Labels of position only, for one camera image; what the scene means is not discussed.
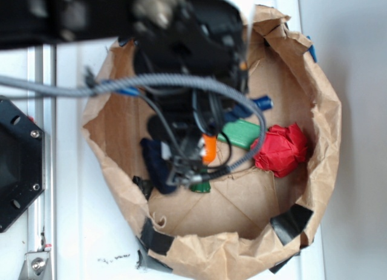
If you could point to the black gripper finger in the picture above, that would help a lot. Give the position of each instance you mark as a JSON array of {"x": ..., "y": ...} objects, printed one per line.
[
  {"x": 180, "y": 166},
  {"x": 192, "y": 146}
]

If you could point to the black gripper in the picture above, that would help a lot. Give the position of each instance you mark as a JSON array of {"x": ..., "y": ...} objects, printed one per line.
[{"x": 194, "y": 37}]

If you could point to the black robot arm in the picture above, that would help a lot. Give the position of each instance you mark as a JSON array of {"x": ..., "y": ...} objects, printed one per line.
[{"x": 27, "y": 23}]

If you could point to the orange toy carrot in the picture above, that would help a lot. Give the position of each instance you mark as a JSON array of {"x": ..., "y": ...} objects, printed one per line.
[{"x": 208, "y": 154}]

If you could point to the green rectangular block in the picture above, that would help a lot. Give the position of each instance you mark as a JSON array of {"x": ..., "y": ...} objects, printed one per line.
[{"x": 240, "y": 133}]

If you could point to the brown paper bag bin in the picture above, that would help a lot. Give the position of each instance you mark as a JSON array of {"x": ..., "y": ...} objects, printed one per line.
[{"x": 250, "y": 220}]

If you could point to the red crumpled paper ball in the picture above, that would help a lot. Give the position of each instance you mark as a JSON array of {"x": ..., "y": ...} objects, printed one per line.
[{"x": 282, "y": 151}]

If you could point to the aluminium extrusion rail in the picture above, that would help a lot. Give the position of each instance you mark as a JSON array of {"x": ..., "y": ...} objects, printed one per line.
[{"x": 40, "y": 215}]

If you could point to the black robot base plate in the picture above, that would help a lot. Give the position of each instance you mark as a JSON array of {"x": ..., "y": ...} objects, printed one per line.
[{"x": 20, "y": 157}]

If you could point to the metal corner bracket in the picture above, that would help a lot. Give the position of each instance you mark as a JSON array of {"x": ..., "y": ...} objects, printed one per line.
[{"x": 36, "y": 266}]

